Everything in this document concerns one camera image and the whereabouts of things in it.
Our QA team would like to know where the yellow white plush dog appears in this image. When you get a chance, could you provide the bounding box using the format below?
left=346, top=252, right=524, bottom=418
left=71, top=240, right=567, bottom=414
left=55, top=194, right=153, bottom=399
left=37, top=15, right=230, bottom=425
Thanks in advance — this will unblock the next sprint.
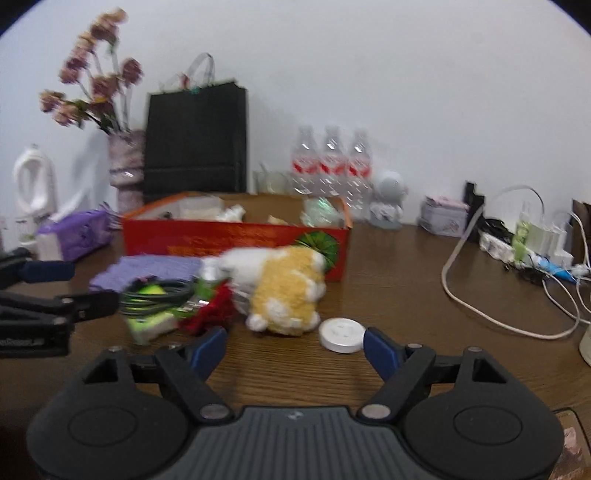
left=217, top=246, right=328, bottom=335

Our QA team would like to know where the purple knitted cloth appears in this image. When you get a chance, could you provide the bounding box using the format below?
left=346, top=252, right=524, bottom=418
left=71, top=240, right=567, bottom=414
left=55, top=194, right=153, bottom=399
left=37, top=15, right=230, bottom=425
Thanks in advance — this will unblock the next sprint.
left=89, top=255, right=202, bottom=292

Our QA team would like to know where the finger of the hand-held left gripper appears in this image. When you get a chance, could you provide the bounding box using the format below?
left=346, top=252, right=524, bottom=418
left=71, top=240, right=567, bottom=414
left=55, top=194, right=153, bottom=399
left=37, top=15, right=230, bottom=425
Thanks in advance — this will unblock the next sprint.
left=0, top=247, right=76, bottom=290
left=0, top=290, right=122, bottom=326

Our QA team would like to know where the black cable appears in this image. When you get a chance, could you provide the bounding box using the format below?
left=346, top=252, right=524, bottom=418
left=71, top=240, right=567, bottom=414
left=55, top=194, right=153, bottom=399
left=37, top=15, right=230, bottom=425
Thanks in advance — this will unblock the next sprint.
left=120, top=278, right=197, bottom=317

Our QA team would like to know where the water bottle with red label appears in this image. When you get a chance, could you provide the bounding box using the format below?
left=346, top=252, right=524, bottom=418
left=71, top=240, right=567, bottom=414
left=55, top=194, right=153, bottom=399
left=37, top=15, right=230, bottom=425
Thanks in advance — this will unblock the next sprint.
left=346, top=129, right=374, bottom=219
left=319, top=124, right=348, bottom=199
left=290, top=126, right=321, bottom=197

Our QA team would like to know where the green packet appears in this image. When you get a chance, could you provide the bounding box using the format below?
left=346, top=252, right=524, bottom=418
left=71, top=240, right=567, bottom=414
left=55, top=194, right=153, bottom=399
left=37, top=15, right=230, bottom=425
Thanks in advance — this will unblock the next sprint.
left=126, top=282, right=180, bottom=345

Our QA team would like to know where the white round puck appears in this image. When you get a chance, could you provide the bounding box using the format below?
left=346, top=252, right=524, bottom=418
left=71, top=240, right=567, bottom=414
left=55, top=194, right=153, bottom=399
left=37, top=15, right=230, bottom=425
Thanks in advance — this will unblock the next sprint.
left=318, top=318, right=367, bottom=354

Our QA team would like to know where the power strip with cables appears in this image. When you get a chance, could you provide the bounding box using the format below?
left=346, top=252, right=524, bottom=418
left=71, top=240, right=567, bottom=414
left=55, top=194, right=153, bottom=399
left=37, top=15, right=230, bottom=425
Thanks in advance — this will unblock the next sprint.
left=441, top=185, right=583, bottom=341

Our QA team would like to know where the purple tissue pack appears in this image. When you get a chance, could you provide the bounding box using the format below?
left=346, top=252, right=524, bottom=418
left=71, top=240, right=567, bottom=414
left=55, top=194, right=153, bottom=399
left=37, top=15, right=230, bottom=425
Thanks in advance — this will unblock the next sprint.
left=36, top=203, right=122, bottom=262

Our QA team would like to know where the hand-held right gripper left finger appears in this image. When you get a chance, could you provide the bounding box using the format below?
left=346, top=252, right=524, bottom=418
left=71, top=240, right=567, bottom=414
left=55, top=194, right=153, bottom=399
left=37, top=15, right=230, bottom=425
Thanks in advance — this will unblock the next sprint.
left=83, top=325, right=234, bottom=423

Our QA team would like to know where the blue white tube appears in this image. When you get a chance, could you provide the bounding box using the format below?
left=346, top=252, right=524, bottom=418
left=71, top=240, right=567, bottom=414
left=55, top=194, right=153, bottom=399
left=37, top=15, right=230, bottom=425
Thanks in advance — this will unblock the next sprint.
left=534, top=258, right=579, bottom=281

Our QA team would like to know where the dark brown pouch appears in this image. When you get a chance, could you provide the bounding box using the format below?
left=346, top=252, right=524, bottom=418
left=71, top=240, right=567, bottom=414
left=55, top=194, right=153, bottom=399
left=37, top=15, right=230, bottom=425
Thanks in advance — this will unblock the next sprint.
left=571, top=198, right=591, bottom=250

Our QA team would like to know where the green charger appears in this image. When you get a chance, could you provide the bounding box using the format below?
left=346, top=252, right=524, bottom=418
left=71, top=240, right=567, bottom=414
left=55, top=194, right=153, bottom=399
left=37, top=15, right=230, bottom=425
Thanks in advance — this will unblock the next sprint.
left=513, top=219, right=533, bottom=265

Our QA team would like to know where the white charger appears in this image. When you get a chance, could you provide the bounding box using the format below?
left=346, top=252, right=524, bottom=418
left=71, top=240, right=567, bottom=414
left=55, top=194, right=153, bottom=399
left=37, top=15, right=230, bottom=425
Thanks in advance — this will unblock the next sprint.
left=526, top=223, right=573, bottom=266

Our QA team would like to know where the white power strip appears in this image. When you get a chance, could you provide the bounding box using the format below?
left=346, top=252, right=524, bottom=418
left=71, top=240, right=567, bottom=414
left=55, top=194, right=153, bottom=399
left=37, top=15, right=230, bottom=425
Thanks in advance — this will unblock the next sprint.
left=478, top=228, right=591, bottom=278

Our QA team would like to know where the dried pink flower bouquet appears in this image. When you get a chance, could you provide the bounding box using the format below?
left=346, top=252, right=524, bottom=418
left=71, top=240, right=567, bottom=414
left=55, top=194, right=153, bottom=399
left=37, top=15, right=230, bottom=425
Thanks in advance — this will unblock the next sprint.
left=39, top=8, right=145, bottom=134

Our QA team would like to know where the fuzzy purple vase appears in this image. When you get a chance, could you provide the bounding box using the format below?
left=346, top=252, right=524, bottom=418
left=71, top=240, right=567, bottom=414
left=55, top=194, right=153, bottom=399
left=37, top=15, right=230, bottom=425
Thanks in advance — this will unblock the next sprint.
left=107, top=130, right=147, bottom=214

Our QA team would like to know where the small printed tin box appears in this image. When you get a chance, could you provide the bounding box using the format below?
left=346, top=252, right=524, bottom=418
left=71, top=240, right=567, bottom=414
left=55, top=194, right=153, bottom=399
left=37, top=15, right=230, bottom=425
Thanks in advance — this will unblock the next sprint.
left=419, top=196, right=470, bottom=237

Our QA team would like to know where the large black adapter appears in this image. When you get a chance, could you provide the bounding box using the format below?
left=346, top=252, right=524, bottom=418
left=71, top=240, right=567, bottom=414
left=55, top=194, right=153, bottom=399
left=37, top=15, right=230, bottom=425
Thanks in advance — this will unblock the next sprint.
left=467, top=193, right=486, bottom=234

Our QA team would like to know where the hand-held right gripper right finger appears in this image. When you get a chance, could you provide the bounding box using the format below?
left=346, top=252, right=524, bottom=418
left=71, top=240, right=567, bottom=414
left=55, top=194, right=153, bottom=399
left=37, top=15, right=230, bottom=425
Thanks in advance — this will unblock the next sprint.
left=358, top=325, right=509, bottom=423

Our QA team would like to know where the clear plastic container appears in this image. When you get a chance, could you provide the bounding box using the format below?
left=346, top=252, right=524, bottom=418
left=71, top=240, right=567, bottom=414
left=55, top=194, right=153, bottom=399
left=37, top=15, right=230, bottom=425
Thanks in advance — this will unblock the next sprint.
left=178, top=196, right=225, bottom=220

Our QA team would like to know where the white jug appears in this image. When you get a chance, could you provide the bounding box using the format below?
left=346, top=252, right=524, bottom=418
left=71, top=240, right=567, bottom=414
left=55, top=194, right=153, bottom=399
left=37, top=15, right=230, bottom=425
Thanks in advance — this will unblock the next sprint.
left=13, top=144, right=59, bottom=219

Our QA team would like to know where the clear green plastic bag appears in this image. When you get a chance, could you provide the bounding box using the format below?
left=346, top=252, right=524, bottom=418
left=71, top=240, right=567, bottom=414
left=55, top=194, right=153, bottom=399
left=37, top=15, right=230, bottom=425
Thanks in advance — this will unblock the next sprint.
left=301, top=198, right=345, bottom=228

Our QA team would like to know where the small clear bottle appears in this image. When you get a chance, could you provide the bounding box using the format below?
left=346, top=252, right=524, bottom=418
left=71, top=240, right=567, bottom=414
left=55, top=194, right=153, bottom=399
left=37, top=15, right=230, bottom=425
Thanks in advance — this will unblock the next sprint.
left=194, top=258, right=232, bottom=306

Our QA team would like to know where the clear glass cup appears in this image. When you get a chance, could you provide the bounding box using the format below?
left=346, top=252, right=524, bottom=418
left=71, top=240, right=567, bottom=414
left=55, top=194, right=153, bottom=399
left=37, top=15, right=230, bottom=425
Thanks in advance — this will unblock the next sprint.
left=253, top=164, right=293, bottom=195

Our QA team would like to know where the red knitted flower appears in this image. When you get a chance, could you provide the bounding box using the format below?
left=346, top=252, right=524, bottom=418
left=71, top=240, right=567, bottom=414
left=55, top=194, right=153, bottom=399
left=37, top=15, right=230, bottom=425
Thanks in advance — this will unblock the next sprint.
left=178, top=284, right=237, bottom=336

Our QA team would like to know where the red cardboard box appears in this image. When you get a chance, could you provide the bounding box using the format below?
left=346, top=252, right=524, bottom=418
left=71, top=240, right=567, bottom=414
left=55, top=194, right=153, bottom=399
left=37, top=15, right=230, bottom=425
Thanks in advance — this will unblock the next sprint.
left=121, top=191, right=354, bottom=282

